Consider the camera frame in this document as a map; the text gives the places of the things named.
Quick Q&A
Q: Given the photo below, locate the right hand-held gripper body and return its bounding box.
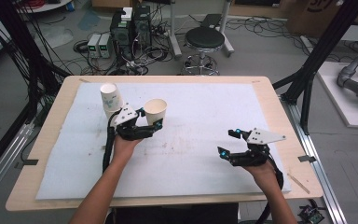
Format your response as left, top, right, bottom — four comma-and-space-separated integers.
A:
228, 126, 287, 167

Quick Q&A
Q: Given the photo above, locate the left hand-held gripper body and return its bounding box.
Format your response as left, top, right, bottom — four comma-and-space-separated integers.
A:
113, 103, 156, 142

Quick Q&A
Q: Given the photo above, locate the white floral paper cup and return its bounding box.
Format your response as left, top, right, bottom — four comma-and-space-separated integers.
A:
143, 98, 169, 127

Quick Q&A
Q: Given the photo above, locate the stack of paper cups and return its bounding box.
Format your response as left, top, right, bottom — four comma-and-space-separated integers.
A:
99, 82, 125, 120

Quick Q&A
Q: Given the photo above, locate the person's right hand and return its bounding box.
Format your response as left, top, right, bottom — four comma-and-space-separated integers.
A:
241, 161, 278, 190

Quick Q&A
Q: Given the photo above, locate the person's left hand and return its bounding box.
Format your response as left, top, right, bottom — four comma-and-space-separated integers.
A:
113, 134, 144, 166

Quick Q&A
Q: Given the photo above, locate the white foam mat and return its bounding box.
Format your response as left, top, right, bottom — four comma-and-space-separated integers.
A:
35, 81, 293, 201

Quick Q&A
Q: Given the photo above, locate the black tape piece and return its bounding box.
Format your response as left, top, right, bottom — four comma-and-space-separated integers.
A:
14, 159, 40, 170
297, 154, 317, 163

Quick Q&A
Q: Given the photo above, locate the thin wooden stick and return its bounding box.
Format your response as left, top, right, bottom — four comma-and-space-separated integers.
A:
287, 172, 310, 194

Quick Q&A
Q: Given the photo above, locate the grey power supply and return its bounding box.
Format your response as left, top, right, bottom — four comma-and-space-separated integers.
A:
87, 33, 102, 59
98, 33, 112, 59

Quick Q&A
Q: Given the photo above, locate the black computer tower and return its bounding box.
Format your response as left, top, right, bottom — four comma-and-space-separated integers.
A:
132, 5, 153, 48
110, 8, 134, 62

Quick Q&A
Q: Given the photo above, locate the green circuit board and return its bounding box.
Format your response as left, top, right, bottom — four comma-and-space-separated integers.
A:
297, 204, 325, 224

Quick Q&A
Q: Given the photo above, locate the black round stool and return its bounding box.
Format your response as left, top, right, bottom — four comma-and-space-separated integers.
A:
181, 26, 227, 77

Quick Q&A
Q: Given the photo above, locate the small white box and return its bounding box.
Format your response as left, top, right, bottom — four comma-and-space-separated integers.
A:
120, 7, 134, 21

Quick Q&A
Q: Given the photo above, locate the white platform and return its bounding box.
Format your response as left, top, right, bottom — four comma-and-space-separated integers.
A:
316, 61, 358, 129

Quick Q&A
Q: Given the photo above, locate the brown cardboard box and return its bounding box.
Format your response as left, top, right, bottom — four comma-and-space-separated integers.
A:
285, 0, 344, 38

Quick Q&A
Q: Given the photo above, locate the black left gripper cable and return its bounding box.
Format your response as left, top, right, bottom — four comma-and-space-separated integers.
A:
102, 109, 122, 174

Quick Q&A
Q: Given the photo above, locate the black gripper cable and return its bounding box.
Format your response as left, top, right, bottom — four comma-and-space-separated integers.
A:
102, 109, 122, 174
255, 155, 285, 224

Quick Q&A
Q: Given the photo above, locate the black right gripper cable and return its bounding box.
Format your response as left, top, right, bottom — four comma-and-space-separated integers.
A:
255, 155, 285, 224

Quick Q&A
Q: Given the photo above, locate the tangle of floor cables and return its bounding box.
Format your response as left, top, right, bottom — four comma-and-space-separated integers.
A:
73, 36, 169, 76

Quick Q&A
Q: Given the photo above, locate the aluminium rail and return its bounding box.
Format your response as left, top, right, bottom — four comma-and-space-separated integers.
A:
281, 96, 348, 224
0, 120, 35, 206

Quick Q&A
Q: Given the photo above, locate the black metal frame post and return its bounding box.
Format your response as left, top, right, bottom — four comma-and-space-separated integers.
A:
0, 0, 62, 125
273, 0, 358, 135

